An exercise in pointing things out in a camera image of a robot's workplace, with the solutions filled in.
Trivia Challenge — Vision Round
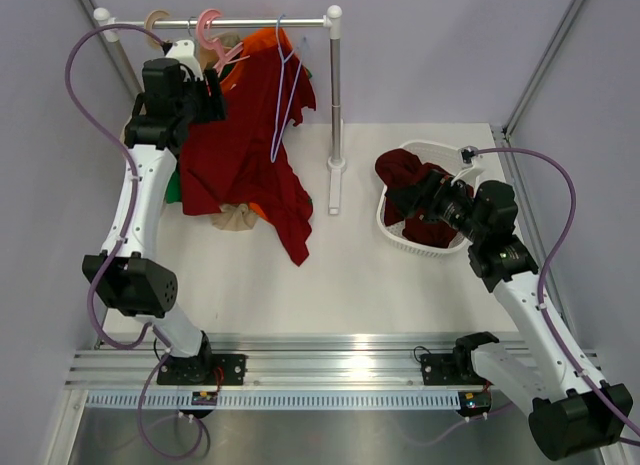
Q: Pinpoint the blue wire hanger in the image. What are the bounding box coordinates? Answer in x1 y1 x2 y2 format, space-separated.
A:
269 13 306 164

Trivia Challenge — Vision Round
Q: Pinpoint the white slotted cable duct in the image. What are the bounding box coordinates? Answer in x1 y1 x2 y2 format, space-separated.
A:
85 390 470 411

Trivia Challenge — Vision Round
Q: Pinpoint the orange t shirt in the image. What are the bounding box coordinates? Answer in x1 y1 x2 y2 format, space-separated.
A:
212 29 296 223

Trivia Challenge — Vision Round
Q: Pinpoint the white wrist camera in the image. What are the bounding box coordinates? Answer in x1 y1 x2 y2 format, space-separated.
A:
165 39 204 81
452 146 485 185

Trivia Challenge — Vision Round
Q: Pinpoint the green t shirt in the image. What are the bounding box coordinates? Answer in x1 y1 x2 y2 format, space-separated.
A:
164 67 315 211

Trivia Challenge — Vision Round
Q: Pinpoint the beige t shirt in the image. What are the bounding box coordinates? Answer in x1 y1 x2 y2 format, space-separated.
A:
193 32 259 231

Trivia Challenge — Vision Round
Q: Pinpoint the white metal clothes rack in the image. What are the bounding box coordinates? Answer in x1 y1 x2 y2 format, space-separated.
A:
93 4 349 216

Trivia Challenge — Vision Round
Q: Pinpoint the beige wooden hanger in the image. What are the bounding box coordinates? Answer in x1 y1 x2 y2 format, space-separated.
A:
144 9 174 50

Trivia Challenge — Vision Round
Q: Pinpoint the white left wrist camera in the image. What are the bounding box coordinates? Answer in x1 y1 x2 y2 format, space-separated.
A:
165 39 204 81

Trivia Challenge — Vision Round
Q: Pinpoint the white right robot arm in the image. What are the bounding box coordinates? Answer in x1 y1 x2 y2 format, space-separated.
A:
386 170 633 461

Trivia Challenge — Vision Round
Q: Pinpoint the dark red shirt in basket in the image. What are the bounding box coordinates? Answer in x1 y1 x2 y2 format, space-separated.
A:
375 148 457 249

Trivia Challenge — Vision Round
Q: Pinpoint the pink plastic hanger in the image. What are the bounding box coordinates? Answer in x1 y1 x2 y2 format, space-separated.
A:
195 9 246 75

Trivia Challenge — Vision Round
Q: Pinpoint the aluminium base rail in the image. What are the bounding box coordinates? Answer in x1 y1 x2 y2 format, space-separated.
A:
64 333 461 391

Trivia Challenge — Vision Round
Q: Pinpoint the white plastic laundry basket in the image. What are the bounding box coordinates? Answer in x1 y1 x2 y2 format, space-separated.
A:
374 139 486 258

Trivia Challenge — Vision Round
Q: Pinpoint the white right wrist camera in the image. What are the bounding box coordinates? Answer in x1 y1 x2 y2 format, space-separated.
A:
452 146 485 185

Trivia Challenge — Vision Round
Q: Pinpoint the dark red t shirt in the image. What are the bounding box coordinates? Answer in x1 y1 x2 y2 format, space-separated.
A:
179 28 316 265

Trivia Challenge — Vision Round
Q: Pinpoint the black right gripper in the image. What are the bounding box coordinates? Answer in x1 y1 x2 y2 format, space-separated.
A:
385 170 486 245

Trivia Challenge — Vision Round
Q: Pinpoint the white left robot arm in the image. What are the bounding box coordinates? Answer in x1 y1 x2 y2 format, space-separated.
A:
82 57 226 385

